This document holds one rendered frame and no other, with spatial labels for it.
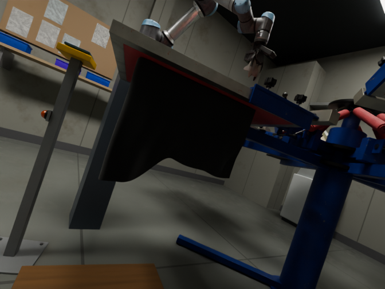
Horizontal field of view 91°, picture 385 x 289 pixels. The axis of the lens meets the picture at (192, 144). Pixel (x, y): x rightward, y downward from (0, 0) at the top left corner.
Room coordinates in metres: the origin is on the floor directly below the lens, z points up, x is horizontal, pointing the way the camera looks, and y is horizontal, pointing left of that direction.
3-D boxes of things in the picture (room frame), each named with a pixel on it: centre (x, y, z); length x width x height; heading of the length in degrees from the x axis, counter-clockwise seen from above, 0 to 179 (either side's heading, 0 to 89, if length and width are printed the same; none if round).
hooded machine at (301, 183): (3.22, -2.27, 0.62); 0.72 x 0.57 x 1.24; 33
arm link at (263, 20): (1.06, -0.17, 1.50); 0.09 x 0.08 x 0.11; 62
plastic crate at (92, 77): (2.78, 1.62, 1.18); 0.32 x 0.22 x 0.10; 123
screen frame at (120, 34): (0.92, 0.04, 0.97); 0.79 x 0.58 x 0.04; 109
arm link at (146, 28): (1.29, 0.52, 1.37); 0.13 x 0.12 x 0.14; 152
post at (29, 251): (0.85, 0.61, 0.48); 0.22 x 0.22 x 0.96; 19
